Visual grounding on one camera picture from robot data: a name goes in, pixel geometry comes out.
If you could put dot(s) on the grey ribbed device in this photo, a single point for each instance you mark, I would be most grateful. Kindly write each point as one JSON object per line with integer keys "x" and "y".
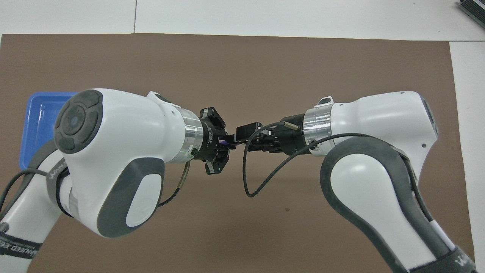
{"x": 473, "y": 9}

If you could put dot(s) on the blue plastic tray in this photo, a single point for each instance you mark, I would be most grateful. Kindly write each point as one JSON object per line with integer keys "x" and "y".
{"x": 36, "y": 125}

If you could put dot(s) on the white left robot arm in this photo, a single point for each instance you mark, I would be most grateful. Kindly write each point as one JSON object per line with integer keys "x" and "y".
{"x": 125, "y": 151}

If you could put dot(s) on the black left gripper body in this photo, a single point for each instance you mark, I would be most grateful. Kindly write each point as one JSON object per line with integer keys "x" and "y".
{"x": 210, "y": 140}

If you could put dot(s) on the brown table mat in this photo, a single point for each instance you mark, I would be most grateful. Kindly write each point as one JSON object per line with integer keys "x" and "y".
{"x": 265, "y": 68}

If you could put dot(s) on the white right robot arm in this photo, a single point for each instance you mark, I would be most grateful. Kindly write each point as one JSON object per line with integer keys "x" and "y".
{"x": 379, "y": 125}

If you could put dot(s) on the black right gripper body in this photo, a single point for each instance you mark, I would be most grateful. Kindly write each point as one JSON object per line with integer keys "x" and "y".
{"x": 288, "y": 136}

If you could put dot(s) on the purple marker pen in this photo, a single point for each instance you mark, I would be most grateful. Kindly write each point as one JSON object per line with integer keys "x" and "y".
{"x": 224, "y": 143}

